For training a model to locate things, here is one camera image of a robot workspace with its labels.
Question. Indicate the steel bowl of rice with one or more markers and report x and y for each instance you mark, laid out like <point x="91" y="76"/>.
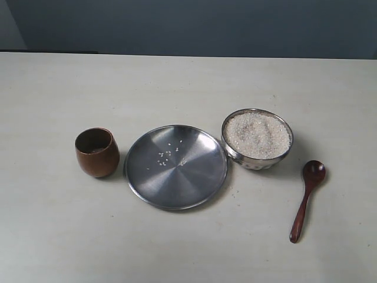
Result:
<point x="256" y="139"/>

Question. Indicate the round steel plate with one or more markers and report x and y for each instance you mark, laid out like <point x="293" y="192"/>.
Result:
<point x="176" y="167"/>

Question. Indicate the brown wooden spoon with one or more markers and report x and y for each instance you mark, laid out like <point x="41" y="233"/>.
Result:
<point x="313" y="173"/>

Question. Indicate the brown wooden cup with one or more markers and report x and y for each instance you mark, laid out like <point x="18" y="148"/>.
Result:
<point x="97" y="152"/>

